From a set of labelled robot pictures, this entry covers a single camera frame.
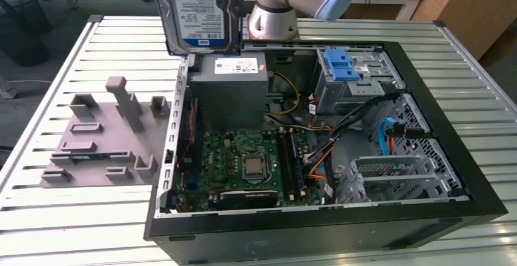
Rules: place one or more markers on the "green motherboard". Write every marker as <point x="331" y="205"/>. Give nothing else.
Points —
<point x="218" y="157"/>

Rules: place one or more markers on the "grey parts rack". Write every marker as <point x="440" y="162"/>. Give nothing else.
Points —
<point x="110" y="144"/>

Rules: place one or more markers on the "black graphics card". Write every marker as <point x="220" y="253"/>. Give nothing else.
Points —
<point x="247" y="199"/>

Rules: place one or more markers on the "installed RAM stick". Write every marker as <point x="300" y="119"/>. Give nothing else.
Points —
<point x="292" y="163"/>

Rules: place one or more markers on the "RAM stick in rack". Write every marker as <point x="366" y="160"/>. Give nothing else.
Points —
<point x="89" y="157"/>

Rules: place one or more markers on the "blue drive bay latch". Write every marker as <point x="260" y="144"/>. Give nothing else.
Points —
<point x="339" y="66"/>

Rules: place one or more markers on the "grey power supply unit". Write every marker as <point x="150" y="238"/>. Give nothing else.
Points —
<point x="226" y="102"/>

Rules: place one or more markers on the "CPU in socket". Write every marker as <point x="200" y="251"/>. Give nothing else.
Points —
<point x="255" y="166"/>

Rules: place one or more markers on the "black PC case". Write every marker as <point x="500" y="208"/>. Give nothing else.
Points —
<point x="323" y="232"/>

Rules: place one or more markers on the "wooden cabinet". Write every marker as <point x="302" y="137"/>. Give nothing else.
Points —
<point x="476" y="5"/>

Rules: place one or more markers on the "silver disk bay cage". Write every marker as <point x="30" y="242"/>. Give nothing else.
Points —
<point x="404" y="175"/>

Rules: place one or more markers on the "hard disk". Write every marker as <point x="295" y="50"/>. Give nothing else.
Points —
<point x="198" y="14"/>

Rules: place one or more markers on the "silver optical drive cage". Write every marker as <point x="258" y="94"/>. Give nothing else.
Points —
<point x="363" y="90"/>

